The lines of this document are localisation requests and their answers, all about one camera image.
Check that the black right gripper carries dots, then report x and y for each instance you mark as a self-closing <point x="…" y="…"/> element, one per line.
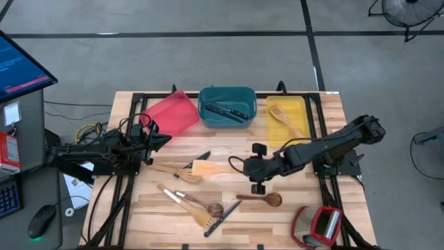
<point x="270" y="170"/>

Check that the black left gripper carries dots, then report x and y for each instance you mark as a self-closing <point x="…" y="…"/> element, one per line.
<point x="143" y="149"/>

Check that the black knife with steel pommel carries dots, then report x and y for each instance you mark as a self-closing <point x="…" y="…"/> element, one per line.
<point x="203" y="157"/>

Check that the wooden spatula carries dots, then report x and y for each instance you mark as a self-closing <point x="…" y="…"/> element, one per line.
<point x="208" y="169"/>

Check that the bamboo fork spatula with label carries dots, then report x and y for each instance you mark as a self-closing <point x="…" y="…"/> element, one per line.
<point x="203" y="218"/>

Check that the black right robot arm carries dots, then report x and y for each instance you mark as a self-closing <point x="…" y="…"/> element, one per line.
<point x="329" y="142"/>

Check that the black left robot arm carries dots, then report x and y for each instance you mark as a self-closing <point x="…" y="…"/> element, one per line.
<point x="86" y="151"/>

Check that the pink translucent plastic bin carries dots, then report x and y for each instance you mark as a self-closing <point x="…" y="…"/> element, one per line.
<point x="173" y="114"/>

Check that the yellow translucent plastic bin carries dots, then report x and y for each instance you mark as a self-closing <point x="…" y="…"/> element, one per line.
<point x="298" y="114"/>

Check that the red metal grater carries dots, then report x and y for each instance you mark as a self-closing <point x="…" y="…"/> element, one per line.
<point x="317" y="225"/>

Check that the teal plastic bin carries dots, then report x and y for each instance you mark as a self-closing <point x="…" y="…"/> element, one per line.
<point x="225" y="95"/>

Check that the white paper sheet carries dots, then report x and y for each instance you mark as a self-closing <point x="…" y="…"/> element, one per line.
<point x="78" y="191"/>

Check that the white tape roll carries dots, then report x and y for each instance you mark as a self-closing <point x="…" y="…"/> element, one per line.
<point x="66" y="212"/>

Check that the grey computer cabinet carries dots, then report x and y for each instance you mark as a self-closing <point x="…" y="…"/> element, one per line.
<point x="33" y="139"/>

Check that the grey side desk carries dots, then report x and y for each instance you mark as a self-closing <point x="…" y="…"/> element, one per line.
<point x="38" y="189"/>

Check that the black computer mouse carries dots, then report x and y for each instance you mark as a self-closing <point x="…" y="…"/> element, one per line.
<point x="41" y="222"/>

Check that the white paper label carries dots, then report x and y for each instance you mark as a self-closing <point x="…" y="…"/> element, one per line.
<point x="12" y="114"/>

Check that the red cardboard box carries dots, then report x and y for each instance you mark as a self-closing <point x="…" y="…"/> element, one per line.
<point x="8" y="152"/>

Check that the blue-screen computer monitor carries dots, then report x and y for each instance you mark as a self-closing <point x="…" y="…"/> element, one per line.
<point x="21" y="69"/>

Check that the black computer keyboard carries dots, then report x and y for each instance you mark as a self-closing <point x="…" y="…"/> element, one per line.
<point x="8" y="199"/>

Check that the grey floor stand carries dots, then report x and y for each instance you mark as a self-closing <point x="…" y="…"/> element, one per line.
<point x="433" y="136"/>

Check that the black floor fan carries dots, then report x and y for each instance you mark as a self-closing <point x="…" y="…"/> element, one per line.
<point x="409" y="12"/>

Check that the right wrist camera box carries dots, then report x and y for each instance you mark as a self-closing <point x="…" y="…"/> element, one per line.
<point x="250" y="170"/>

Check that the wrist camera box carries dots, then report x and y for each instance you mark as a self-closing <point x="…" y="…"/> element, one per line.
<point x="250" y="170"/>
<point x="137" y="132"/>

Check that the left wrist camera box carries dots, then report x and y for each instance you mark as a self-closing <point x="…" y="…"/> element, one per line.
<point x="137" y="132"/>

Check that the black metal table frame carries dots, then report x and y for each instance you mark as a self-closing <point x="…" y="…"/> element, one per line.
<point x="313" y="114"/>

